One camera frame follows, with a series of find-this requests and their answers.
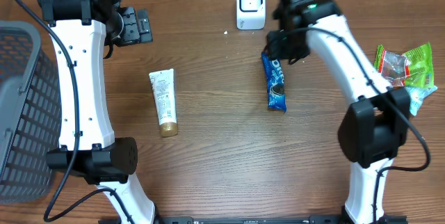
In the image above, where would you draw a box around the blue Oreo cookie pack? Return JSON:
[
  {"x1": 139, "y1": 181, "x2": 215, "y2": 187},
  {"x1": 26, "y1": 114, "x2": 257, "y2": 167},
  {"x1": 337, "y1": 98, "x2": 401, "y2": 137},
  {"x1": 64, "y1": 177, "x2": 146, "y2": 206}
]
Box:
[{"x1": 261, "y1": 52, "x2": 286, "y2": 112}]

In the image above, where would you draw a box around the white cream tube gold cap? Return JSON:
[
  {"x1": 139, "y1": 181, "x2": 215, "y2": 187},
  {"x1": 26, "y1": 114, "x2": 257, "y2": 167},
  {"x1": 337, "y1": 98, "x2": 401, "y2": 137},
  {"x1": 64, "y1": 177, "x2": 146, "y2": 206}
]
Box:
[{"x1": 149, "y1": 69, "x2": 178, "y2": 137}]

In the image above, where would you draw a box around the green snack bag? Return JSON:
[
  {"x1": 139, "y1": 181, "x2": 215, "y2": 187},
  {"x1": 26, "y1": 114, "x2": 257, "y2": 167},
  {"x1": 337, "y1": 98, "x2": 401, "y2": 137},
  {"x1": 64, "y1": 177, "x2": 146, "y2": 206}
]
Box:
[{"x1": 374, "y1": 42, "x2": 435, "y2": 88}]

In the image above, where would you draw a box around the mint green wipes pack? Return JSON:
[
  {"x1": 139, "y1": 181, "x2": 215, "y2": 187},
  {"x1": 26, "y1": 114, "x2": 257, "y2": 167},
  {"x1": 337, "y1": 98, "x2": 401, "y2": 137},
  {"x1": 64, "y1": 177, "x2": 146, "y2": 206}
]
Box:
[{"x1": 405, "y1": 86, "x2": 438, "y2": 116}]

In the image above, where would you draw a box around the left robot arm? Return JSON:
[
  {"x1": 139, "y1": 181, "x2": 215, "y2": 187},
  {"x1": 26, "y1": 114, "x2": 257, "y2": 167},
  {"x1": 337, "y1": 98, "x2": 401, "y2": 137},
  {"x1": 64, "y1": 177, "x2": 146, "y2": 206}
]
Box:
[{"x1": 38, "y1": 0, "x2": 156, "y2": 223}]

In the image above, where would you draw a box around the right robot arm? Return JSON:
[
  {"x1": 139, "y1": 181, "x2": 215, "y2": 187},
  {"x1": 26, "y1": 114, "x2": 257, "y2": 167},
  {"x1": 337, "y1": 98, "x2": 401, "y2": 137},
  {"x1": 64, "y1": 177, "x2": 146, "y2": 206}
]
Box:
[{"x1": 265, "y1": 0, "x2": 410, "y2": 223}]

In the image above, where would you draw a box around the white barcode scanner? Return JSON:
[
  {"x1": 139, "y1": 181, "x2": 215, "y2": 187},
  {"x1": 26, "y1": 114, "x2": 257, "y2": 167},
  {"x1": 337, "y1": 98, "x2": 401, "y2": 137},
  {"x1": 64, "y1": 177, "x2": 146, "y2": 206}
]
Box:
[{"x1": 236, "y1": 0, "x2": 266, "y2": 31}]

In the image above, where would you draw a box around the grey plastic mesh basket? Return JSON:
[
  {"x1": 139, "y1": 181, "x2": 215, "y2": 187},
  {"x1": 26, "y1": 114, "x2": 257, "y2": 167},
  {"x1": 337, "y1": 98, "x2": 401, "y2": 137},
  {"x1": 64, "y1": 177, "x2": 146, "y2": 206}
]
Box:
[{"x1": 1, "y1": 21, "x2": 61, "y2": 204}]

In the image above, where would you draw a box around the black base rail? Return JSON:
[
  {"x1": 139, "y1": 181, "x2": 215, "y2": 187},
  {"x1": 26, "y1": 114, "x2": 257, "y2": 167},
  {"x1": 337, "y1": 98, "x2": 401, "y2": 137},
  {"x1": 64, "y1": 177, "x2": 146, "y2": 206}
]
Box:
[{"x1": 98, "y1": 215, "x2": 408, "y2": 224}]

